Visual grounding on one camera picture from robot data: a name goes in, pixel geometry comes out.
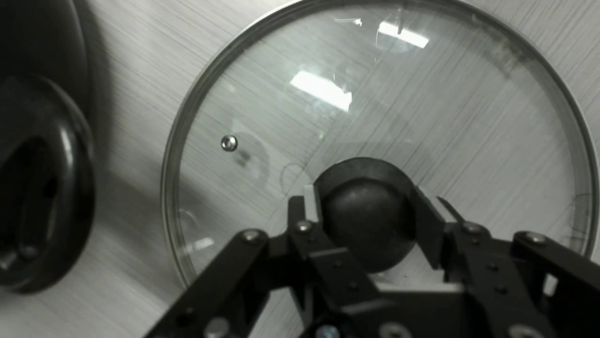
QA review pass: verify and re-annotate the black cooking pot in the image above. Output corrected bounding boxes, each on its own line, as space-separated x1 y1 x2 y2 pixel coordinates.
0 0 95 292

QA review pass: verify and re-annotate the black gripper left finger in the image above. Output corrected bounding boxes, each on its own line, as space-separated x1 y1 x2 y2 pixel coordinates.
144 195 380 338

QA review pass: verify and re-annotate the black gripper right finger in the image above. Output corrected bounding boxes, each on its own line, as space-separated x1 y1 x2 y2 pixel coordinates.
408 187 600 338

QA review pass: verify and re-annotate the glass pot lid black knob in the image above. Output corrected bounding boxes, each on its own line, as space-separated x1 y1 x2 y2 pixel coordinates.
161 0 598 281

